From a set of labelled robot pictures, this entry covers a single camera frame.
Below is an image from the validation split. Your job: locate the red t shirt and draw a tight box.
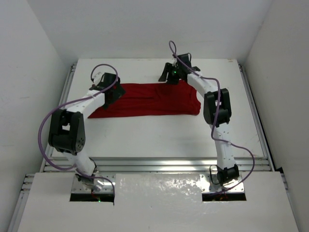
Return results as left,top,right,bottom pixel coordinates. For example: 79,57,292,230
89,81,201,118

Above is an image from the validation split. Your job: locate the aluminium frame rail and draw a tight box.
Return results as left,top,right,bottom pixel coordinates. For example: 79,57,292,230
40,62,288,173

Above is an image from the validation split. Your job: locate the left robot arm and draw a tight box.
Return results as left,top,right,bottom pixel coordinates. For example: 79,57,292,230
49,72,125,186

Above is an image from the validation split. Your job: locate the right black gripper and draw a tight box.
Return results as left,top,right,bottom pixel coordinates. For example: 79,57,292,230
161,63,184,86

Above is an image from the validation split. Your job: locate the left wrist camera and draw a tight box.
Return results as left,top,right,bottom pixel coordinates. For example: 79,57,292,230
93,72,103,85

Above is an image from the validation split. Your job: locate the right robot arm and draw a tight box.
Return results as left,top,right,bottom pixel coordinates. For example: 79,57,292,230
159,53,239,186

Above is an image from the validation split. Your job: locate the white foam cover panel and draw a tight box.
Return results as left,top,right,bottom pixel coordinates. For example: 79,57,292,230
19,172,297,232

